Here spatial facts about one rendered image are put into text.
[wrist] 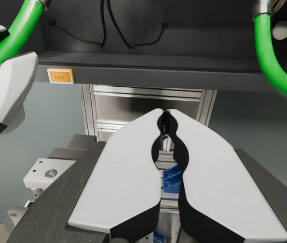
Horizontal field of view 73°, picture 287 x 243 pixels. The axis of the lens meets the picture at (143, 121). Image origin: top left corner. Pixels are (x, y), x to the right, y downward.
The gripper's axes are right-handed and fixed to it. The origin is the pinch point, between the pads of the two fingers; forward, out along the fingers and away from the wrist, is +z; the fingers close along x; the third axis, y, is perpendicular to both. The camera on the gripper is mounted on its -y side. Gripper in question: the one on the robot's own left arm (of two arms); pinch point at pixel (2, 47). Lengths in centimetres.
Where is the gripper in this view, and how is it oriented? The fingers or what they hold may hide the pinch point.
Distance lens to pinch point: 17.0
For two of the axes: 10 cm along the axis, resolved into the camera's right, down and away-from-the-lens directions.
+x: 7.6, 6.4, 0.8
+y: -2.7, 2.0, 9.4
